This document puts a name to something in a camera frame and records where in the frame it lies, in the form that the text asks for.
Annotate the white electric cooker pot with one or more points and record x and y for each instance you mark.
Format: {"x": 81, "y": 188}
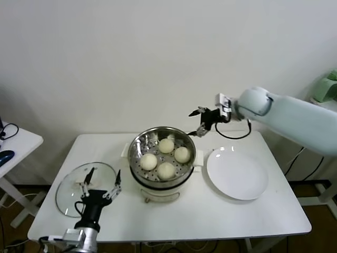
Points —
{"x": 160, "y": 193}

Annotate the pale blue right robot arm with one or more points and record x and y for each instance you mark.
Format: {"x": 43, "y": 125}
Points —
{"x": 289, "y": 113}

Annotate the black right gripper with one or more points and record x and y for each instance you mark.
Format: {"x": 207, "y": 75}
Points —
{"x": 213, "y": 117}

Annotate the blue computer mouse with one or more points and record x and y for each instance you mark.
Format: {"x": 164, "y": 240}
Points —
{"x": 5, "y": 156}

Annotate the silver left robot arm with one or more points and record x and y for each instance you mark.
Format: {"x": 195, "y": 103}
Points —
{"x": 79, "y": 238}

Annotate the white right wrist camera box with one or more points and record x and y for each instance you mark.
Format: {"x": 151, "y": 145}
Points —
{"x": 223, "y": 104}

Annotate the white steamed baozi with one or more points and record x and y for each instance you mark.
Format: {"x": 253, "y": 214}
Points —
{"x": 166, "y": 171}
{"x": 166, "y": 145}
{"x": 148, "y": 162}
{"x": 182, "y": 155}

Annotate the white side table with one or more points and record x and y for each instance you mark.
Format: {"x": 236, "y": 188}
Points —
{"x": 23, "y": 139}

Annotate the white round plate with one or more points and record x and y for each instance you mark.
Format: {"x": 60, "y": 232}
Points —
{"x": 237, "y": 174}

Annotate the green appliance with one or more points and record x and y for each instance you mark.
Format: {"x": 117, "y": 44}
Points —
{"x": 325, "y": 87}

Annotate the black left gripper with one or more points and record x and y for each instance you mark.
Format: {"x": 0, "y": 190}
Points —
{"x": 96, "y": 203}

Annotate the stainless steel steamer basket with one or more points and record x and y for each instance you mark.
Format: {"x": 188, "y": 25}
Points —
{"x": 137, "y": 150}

